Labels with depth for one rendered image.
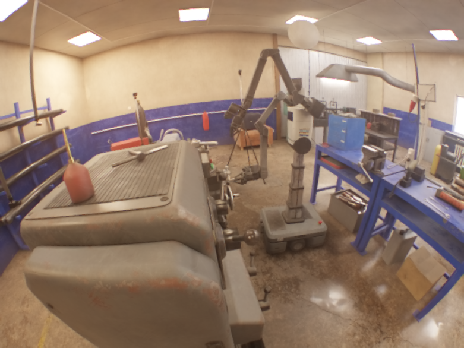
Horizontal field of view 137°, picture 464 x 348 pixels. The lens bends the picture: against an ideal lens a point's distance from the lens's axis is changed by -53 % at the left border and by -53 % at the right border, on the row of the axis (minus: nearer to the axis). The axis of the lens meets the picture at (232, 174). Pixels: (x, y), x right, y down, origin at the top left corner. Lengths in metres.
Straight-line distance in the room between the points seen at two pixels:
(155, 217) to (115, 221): 0.08
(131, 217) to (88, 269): 0.12
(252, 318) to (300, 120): 1.37
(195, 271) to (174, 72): 5.49
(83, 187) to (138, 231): 0.17
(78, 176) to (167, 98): 5.26
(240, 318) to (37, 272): 0.61
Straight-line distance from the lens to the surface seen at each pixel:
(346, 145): 2.43
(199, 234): 0.36
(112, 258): 0.35
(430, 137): 6.83
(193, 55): 5.71
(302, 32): 4.58
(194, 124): 5.63
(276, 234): 1.88
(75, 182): 0.45
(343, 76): 6.05
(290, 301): 1.73
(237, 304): 0.77
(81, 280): 0.37
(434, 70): 7.37
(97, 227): 0.39
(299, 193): 1.89
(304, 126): 1.61
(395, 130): 4.50
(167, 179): 0.44
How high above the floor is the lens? 1.51
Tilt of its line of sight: 24 degrees down
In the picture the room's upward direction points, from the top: 4 degrees counter-clockwise
